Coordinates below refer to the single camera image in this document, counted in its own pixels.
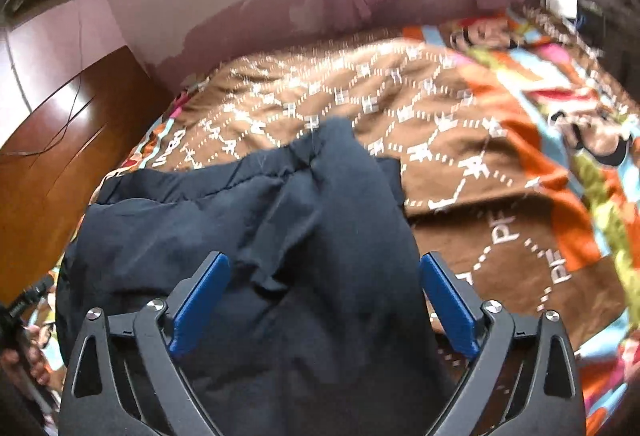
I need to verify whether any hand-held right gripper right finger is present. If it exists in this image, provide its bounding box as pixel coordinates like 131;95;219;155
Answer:
419;252;587;436

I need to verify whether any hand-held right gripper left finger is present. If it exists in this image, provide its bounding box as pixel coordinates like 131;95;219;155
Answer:
59;252;232;436

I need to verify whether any dark navy padded jacket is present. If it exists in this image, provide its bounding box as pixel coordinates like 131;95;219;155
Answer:
56;117;457;436

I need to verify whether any person's left hand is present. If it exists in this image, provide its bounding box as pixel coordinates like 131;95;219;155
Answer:
0;326;51;385

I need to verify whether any wooden headboard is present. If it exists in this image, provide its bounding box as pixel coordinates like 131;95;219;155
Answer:
0;44;177;305

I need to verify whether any colourful printed blanket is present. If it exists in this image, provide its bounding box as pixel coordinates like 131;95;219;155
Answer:
27;10;640;436

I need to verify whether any bedside table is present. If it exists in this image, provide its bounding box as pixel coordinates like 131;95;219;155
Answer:
575;0;628;66

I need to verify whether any white paper item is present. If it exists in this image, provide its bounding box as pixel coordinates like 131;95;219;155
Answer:
544;0;582;17

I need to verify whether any thin black cable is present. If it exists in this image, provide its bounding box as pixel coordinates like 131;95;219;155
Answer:
0;0;96;157

